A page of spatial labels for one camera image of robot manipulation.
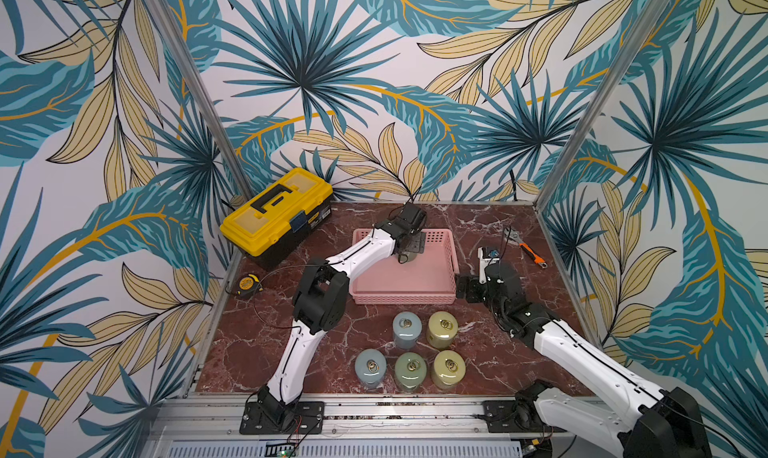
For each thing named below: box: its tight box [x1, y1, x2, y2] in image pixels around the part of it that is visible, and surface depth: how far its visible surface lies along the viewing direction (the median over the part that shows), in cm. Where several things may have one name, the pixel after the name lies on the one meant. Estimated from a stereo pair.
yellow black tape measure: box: [236, 274, 264, 298], surface depth 95 cm
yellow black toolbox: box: [220, 168, 334, 271], surface depth 97 cm
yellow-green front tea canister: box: [432, 350, 466, 391], surface depth 75 cm
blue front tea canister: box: [354, 348, 387, 391], surface depth 75 cm
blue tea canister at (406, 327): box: [392, 311, 423, 350], surface depth 82 cm
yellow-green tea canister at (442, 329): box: [427, 311, 459, 349], surface depth 82 cm
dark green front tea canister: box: [394, 352, 427, 393], surface depth 75 cm
